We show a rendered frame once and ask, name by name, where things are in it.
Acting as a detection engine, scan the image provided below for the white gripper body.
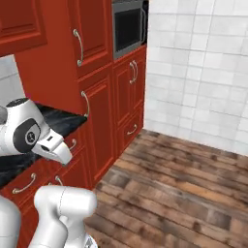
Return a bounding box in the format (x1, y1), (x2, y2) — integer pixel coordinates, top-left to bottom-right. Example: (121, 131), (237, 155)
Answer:
(32, 139), (74, 166)

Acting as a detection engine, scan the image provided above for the red base cabinet door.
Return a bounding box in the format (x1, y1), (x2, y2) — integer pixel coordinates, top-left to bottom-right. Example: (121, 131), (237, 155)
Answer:
(52, 146), (92, 192)

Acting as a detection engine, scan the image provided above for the narrow red counter drawer front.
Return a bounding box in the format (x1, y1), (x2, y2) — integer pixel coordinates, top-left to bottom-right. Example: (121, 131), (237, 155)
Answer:
(63, 124), (87, 157)

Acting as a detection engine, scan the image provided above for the wide red counter drawer front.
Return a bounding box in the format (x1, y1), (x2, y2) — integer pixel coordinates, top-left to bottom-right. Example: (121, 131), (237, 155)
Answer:
(0, 156), (62, 207)

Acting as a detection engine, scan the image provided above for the long red tall cabinet door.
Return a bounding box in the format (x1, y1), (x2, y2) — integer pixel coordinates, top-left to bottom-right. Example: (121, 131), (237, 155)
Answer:
(77, 66), (117, 190)

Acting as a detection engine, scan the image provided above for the red cabinet door under microwave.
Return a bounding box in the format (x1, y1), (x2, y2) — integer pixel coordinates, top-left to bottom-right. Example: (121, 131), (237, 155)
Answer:
(112, 57), (137, 129)
(133, 46), (147, 112)

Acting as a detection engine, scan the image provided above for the red tall cabinet body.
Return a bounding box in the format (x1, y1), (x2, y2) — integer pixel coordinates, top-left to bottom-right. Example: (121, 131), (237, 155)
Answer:
(14, 0), (82, 116)

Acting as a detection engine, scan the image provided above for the short red tall cabinet door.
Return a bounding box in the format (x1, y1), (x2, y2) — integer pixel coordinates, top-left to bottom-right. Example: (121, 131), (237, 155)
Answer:
(67, 0), (114, 79)

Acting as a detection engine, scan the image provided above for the red drawer front under doors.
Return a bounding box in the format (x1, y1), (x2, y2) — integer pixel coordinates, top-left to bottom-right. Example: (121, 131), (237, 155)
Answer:
(115, 106), (145, 158)

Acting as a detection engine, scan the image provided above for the grey built-in microwave oven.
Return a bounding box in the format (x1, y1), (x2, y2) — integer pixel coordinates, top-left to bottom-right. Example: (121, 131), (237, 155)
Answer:
(111, 0), (150, 61)

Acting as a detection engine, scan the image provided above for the curved silver drawer handle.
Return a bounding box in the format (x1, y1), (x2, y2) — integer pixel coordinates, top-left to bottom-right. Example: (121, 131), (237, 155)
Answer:
(12, 172), (38, 195)
(68, 138), (78, 152)
(126, 123), (139, 137)

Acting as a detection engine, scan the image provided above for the curved silver door handle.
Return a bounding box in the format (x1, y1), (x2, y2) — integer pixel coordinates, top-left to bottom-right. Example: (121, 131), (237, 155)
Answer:
(132, 59), (140, 82)
(80, 90), (91, 118)
(72, 28), (84, 68)
(128, 61), (136, 85)
(54, 174), (64, 187)

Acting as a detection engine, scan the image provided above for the red wall cabinet door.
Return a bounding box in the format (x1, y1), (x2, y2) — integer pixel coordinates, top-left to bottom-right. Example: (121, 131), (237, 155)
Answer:
(0, 0), (48, 58)

